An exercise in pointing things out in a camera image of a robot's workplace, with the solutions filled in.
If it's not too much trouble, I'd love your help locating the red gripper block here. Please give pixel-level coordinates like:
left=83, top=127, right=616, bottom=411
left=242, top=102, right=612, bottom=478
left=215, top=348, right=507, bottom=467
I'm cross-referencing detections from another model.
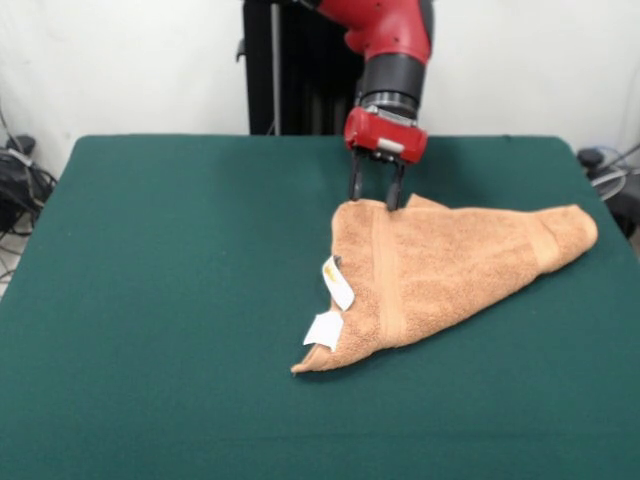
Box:
left=343, top=106, right=430, bottom=213

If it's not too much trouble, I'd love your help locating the tan terry towel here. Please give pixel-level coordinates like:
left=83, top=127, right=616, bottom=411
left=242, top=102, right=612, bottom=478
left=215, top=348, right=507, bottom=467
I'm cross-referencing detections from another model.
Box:
left=290, top=193, right=599, bottom=375

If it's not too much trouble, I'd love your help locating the dark green table cloth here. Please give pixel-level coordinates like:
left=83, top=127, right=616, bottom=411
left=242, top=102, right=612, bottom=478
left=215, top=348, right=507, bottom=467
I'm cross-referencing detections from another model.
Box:
left=0, top=133, right=640, bottom=480

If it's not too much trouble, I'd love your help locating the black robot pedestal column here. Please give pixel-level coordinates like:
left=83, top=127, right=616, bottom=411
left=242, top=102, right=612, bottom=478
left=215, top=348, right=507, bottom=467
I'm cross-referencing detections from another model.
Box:
left=235, top=0, right=369, bottom=136

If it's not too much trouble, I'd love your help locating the black pedestal caster foot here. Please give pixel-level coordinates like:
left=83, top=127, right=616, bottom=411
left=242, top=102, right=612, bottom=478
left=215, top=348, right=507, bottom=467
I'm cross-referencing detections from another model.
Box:
left=577, top=148, right=607, bottom=169
left=5, top=134, right=37, bottom=154

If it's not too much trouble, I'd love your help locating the tangle of black cables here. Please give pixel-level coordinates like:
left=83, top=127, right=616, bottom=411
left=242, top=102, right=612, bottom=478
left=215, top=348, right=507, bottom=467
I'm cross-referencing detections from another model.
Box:
left=0, top=149, right=59, bottom=241
left=589, top=144, right=640, bottom=241

